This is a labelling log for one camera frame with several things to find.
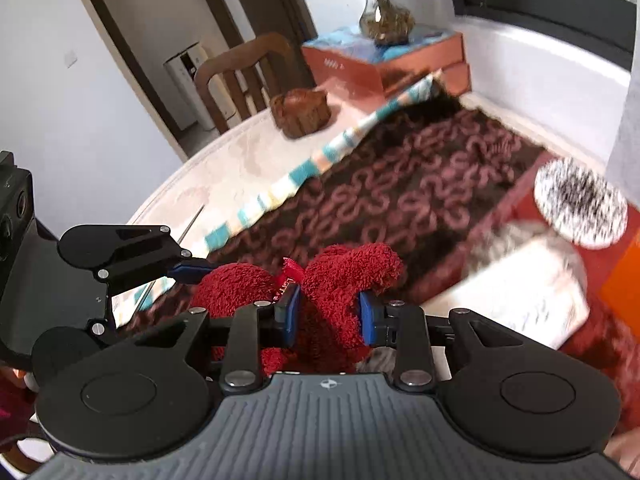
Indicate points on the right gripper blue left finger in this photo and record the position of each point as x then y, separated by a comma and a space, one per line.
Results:
286, 313

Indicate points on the white speckled round cushion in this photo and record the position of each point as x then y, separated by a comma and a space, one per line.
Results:
580, 205

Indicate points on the glass vase with plant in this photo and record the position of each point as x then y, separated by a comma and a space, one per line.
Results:
380, 5

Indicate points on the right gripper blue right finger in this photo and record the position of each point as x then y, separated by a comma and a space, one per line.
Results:
372, 319

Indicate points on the orange storage box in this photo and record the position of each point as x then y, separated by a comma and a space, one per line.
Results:
621, 289

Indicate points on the patterned red table cloth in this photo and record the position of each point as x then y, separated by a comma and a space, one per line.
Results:
431, 182

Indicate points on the white facial tissue pack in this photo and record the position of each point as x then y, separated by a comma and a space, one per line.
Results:
538, 290

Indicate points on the orange gift box stack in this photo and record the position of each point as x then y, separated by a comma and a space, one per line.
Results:
355, 69

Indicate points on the red plush towel toy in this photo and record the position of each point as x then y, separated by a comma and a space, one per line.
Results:
328, 339

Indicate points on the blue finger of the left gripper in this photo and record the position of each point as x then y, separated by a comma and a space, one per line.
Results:
191, 271

